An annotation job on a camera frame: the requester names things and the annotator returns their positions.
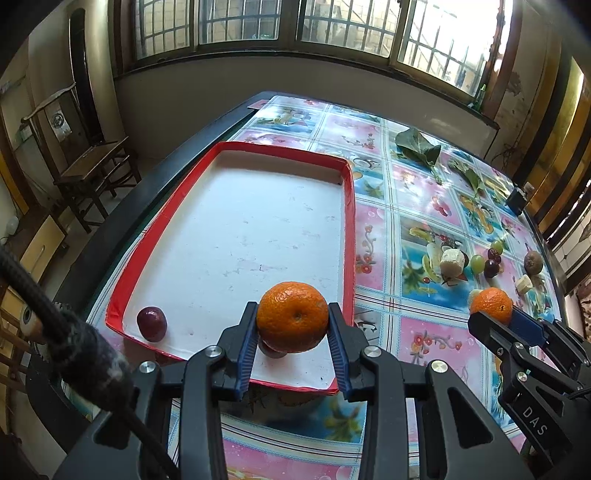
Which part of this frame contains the barred window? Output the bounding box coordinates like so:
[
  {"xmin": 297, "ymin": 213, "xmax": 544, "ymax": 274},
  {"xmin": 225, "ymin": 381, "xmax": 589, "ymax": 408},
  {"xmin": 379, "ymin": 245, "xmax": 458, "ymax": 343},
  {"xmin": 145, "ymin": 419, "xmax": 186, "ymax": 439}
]
[{"xmin": 134, "ymin": 0, "xmax": 513, "ymax": 97}]

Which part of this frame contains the large white cut fruit piece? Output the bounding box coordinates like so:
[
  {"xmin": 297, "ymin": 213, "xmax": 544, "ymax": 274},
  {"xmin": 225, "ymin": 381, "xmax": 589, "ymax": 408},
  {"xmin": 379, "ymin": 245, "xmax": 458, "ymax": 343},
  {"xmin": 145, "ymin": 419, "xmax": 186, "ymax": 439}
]
[{"xmin": 438, "ymin": 248, "xmax": 465, "ymax": 278}]

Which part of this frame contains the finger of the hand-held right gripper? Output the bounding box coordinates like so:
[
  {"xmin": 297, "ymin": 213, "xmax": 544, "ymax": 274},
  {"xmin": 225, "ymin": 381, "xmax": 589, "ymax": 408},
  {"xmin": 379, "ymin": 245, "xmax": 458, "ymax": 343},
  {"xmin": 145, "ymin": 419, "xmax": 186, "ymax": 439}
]
[
  {"xmin": 510, "ymin": 307, "xmax": 591, "ymax": 370},
  {"xmin": 467, "ymin": 311, "xmax": 532, "ymax": 365}
]

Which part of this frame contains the black box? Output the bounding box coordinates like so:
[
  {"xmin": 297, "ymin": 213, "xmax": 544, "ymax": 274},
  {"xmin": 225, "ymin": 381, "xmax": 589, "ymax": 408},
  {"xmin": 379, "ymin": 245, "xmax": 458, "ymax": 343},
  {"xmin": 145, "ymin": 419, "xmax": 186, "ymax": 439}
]
[{"xmin": 505, "ymin": 185, "xmax": 529, "ymax": 215}]

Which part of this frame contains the orange mandarin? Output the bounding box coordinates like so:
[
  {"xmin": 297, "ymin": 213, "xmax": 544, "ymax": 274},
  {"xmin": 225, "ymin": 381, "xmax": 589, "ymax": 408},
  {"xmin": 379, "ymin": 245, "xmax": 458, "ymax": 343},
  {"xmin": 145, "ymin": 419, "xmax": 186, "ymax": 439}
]
[
  {"xmin": 468, "ymin": 287, "xmax": 514, "ymax": 326},
  {"xmin": 256, "ymin": 281, "xmax": 330, "ymax": 354}
]

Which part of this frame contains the red cardboard tray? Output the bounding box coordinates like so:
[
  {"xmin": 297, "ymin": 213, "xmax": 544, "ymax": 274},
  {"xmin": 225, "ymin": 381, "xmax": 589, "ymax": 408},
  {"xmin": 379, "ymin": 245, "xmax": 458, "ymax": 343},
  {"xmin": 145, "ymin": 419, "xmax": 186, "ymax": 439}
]
[{"xmin": 105, "ymin": 141, "xmax": 356, "ymax": 397}]

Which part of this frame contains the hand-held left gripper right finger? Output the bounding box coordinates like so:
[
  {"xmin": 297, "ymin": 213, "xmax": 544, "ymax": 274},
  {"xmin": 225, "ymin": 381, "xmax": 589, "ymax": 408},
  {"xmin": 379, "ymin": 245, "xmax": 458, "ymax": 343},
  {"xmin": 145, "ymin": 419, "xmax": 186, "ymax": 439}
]
[{"xmin": 328, "ymin": 302, "xmax": 536, "ymax": 480}]

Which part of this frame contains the broad green leaf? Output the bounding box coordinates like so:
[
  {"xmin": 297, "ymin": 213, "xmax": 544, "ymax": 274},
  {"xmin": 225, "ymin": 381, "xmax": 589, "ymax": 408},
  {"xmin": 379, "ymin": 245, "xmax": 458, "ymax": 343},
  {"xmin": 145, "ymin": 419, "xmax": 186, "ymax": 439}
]
[{"xmin": 394, "ymin": 127, "xmax": 444, "ymax": 185}]

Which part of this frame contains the black braided cable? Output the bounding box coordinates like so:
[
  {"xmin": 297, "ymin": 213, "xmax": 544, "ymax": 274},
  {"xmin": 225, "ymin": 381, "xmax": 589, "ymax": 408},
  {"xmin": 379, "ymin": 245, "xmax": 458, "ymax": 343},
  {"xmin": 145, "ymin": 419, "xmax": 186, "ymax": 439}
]
[{"xmin": 0, "ymin": 244, "xmax": 181, "ymax": 480}]

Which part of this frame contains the narrow green leaf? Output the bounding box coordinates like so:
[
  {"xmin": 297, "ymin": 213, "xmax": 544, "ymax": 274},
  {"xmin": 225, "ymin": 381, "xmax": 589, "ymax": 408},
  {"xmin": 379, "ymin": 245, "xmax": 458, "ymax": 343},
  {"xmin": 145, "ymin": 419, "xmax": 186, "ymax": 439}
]
[{"xmin": 448, "ymin": 159, "xmax": 485, "ymax": 199}]

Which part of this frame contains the fruit print tablecloth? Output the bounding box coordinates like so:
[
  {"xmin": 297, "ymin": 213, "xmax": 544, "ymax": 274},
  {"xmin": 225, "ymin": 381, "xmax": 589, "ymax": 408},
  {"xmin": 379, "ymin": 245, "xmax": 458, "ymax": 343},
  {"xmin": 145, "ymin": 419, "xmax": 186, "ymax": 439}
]
[{"xmin": 88, "ymin": 95, "xmax": 561, "ymax": 480}]

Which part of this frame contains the beige standing air conditioner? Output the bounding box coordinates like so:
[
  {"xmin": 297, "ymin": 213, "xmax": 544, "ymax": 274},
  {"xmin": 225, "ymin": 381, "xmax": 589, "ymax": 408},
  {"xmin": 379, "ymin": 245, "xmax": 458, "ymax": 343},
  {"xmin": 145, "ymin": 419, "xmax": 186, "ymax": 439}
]
[{"xmin": 67, "ymin": 0, "xmax": 121, "ymax": 144}]

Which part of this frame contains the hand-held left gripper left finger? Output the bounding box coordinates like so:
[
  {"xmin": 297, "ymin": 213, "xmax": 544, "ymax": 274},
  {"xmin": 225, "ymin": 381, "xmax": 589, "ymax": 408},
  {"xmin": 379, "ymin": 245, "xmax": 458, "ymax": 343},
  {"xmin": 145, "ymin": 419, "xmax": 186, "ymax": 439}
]
[{"xmin": 53, "ymin": 301, "xmax": 259, "ymax": 480}]

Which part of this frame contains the yellow wooden cabinet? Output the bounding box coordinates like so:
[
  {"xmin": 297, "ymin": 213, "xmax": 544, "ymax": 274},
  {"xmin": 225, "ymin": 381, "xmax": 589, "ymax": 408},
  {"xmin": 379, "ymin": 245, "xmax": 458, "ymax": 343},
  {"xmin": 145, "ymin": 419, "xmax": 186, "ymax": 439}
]
[{"xmin": 18, "ymin": 212, "xmax": 70, "ymax": 278}]

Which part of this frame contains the dark wooden chair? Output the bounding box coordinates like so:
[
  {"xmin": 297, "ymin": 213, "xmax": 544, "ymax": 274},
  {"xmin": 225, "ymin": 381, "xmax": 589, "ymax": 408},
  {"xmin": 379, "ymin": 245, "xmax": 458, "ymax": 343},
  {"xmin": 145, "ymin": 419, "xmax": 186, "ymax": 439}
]
[{"xmin": 21, "ymin": 83, "xmax": 141, "ymax": 234}]

